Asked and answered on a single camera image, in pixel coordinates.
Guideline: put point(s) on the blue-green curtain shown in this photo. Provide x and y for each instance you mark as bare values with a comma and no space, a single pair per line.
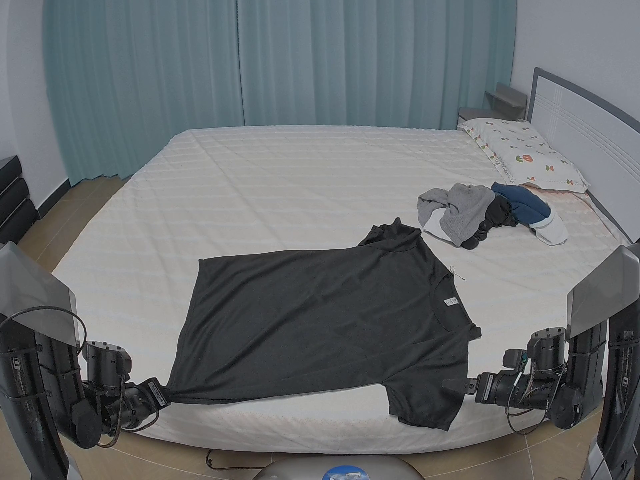
375,43
140,68

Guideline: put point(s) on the dark blue garment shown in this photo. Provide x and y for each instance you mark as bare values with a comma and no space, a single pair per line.
525,205

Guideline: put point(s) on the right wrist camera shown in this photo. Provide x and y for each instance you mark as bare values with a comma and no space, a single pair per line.
515,359

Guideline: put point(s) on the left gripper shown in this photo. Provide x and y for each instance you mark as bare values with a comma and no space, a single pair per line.
145,400

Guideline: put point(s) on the black T-shirt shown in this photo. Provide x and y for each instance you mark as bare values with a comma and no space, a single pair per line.
310,318

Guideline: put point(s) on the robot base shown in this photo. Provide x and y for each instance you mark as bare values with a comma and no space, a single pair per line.
310,470

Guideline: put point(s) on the white printed pillow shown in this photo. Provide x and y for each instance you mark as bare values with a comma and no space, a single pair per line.
525,153

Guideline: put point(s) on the white garment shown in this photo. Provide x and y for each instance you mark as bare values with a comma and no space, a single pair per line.
437,228
552,230

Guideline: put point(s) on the bed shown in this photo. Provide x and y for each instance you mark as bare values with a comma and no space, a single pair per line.
300,178

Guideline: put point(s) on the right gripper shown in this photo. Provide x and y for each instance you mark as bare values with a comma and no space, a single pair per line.
500,388

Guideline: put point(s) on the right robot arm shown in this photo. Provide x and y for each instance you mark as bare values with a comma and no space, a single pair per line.
610,293

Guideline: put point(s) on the grey bedside table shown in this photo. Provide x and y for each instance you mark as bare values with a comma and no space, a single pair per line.
495,103

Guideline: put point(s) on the black garment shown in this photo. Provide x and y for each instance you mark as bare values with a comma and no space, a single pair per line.
500,215

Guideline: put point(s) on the grey knitted garment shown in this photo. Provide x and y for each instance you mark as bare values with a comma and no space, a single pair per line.
465,208

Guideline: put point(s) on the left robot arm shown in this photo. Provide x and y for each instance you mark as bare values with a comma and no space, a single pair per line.
35,368

